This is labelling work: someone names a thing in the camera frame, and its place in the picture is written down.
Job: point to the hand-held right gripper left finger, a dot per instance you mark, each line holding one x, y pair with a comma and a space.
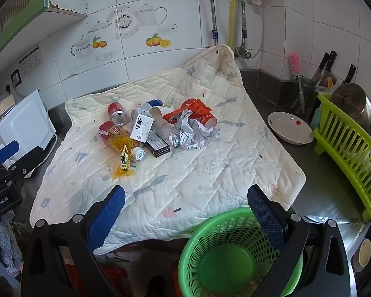
108, 216

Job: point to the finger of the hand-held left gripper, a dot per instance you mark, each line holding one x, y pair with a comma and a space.
31, 162
6, 154

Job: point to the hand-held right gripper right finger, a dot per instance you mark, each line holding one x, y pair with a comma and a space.
266, 216

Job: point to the yellow wrapper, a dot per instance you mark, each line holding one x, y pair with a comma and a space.
123, 165

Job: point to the green plastic basket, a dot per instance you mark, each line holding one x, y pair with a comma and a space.
228, 263

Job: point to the small white round container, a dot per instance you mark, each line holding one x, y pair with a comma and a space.
138, 153

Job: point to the red yellow snack packet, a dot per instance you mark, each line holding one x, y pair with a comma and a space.
111, 131

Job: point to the black box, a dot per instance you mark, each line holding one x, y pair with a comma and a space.
156, 145

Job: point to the white carton box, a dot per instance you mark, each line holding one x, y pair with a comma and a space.
140, 123

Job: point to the red soda can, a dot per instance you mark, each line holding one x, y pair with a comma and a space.
116, 111

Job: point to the silver wrapper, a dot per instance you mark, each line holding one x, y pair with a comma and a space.
188, 136

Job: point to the white paper cup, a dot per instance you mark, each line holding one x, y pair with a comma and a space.
161, 114

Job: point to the red wrapper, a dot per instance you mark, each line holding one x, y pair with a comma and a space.
172, 117

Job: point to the red printed plastic cup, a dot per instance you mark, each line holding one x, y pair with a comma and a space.
204, 114

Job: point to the blue silver can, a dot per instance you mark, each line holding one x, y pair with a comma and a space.
154, 102

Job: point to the person's left hand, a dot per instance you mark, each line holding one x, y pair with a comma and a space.
7, 247

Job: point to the printed quilted blanket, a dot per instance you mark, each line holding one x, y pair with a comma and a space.
204, 167

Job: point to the white plate with red flower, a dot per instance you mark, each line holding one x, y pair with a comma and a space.
289, 130

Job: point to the green dish rack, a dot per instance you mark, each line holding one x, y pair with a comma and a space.
343, 148

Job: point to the small beige cup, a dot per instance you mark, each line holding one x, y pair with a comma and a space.
363, 255

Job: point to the teal plastic bottle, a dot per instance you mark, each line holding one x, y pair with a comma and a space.
315, 117

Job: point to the steel pot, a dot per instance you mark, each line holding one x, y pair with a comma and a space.
352, 105

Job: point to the yellow plastic utensil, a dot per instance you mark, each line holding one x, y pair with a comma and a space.
329, 83

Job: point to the metal valve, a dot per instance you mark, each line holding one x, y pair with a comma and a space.
242, 52

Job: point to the black wall socket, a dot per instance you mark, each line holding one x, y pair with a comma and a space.
16, 78

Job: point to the wall label sticker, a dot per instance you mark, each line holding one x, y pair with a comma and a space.
30, 61

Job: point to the green wall cabinet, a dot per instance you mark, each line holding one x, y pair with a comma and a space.
15, 15

